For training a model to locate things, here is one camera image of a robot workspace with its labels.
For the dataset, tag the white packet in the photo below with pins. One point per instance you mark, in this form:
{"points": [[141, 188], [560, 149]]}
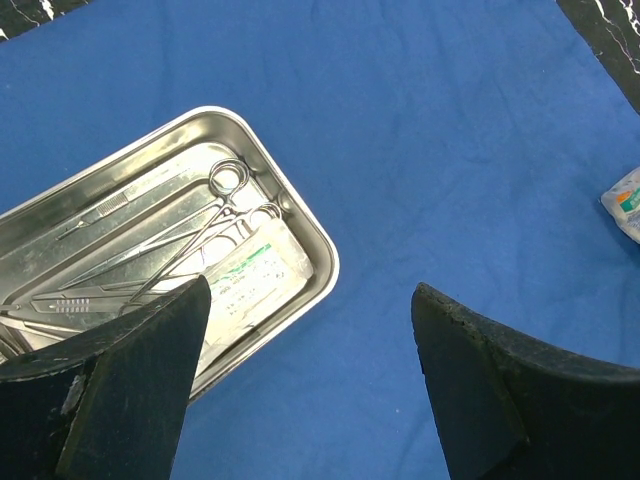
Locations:
{"points": [[257, 278]]}

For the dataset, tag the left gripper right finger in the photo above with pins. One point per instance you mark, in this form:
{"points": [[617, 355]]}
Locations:
{"points": [[509, 406]]}

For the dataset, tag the blue surgical drape cloth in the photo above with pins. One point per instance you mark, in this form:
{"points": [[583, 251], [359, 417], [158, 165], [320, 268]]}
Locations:
{"points": [[464, 144]]}

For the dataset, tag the steel forceps in tray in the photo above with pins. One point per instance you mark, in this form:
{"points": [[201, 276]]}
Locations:
{"points": [[156, 241]]}

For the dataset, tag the steel scalpel handle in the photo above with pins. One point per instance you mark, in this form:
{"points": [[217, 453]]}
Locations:
{"points": [[116, 201]]}

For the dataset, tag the metal instrument tray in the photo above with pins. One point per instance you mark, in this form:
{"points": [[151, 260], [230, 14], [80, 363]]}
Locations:
{"points": [[220, 160]]}

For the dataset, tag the beige gauze ball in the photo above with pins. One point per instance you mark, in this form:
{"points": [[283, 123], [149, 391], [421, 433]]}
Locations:
{"points": [[622, 201]]}

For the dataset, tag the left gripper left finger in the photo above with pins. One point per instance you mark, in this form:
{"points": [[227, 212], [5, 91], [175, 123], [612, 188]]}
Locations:
{"points": [[108, 403]]}

